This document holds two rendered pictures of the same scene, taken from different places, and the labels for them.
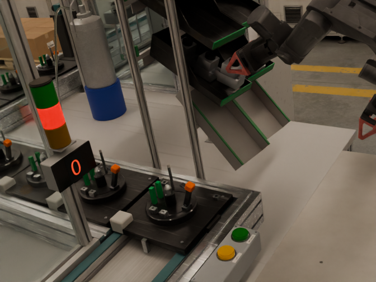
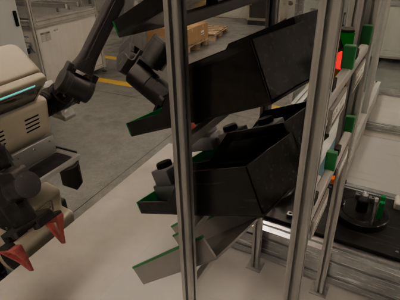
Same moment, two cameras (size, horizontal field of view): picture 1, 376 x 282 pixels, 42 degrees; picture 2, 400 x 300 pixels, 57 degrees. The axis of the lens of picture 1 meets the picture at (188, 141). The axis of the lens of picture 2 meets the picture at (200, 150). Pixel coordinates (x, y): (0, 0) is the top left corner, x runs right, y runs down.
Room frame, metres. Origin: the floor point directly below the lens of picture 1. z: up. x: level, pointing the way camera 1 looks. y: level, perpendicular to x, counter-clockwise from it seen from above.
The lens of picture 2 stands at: (1.95, -0.26, 1.62)
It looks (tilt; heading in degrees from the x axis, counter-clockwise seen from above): 29 degrees down; 172
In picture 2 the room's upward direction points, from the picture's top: 2 degrees counter-clockwise
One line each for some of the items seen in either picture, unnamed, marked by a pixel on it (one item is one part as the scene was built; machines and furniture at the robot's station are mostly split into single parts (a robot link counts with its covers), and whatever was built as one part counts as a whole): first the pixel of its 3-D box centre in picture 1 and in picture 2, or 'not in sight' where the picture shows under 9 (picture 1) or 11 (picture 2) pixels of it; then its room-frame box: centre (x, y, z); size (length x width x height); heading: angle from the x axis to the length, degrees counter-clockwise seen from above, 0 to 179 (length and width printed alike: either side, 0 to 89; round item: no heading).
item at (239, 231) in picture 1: (240, 235); not in sight; (0.93, -0.08, 0.96); 0.04 x 0.04 x 0.02
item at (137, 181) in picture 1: (99, 178); (363, 203); (1.24, 0.27, 1.01); 0.24 x 0.24 x 0.13; 51
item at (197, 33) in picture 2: not in sight; (168, 35); (-4.89, 0.21, 0.20); 1.20 x 0.80 x 0.41; 54
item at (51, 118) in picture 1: (51, 114); (343, 58); (1.00, 0.29, 1.33); 0.05 x 0.05 x 0.05
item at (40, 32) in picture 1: (29, 42); not in sight; (6.25, 1.75, 0.20); 1.20 x 0.80 x 0.41; 54
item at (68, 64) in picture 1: (48, 61); not in sight; (2.52, 0.64, 1.01); 0.24 x 0.24 x 0.13; 51
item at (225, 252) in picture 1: (226, 253); not in sight; (0.88, -0.04, 0.96); 0.04 x 0.04 x 0.02
